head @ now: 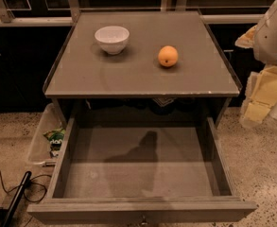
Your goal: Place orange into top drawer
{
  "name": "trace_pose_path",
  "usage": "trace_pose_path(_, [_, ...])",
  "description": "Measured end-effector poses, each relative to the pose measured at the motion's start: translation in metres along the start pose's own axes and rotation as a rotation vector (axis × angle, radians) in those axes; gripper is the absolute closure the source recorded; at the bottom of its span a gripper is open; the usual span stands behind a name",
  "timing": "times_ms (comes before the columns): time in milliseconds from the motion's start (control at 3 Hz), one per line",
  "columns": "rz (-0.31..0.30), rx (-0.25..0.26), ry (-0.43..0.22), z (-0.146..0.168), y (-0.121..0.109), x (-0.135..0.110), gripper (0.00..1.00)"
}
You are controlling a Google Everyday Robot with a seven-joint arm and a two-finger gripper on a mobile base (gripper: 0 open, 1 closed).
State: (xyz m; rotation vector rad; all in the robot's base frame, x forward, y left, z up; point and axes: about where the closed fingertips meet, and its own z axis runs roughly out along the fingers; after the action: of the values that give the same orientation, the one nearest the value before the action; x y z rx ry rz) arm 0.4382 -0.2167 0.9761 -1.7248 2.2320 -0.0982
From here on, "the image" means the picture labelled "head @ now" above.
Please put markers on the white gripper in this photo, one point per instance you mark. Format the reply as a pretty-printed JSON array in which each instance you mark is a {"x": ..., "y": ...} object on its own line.
[{"x": 272, "y": 38}]

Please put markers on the orange fruit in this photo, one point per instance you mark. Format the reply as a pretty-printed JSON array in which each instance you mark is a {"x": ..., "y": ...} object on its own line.
[{"x": 168, "y": 56}]

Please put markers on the open grey top drawer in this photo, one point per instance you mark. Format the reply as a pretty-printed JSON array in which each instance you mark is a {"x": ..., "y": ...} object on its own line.
[{"x": 117, "y": 174}]

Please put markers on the metal drawer knob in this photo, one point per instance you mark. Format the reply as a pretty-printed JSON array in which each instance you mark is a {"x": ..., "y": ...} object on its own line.
[{"x": 143, "y": 222}]

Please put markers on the white ceramic bowl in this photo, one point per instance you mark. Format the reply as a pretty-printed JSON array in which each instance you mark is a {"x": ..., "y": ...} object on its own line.
[{"x": 112, "y": 39}]

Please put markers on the grey wooden cabinet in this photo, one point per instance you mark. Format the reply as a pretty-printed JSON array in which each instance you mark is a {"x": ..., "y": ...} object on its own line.
[{"x": 85, "y": 71}]

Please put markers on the green snack packet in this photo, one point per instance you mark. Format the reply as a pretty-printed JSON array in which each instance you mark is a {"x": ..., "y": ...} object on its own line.
[{"x": 55, "y": 139}]

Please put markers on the clear plastic bin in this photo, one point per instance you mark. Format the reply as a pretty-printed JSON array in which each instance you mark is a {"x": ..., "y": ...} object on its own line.
[{"x": 39, "y": 152}]

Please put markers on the black bar on floor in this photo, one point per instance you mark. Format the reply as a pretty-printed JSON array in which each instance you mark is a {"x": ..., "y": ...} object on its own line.
[{"x": 16, "y": 199}]

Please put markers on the metal railing frame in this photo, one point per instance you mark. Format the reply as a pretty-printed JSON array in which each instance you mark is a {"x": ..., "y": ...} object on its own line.
[{"x": 69, "y": 11}]

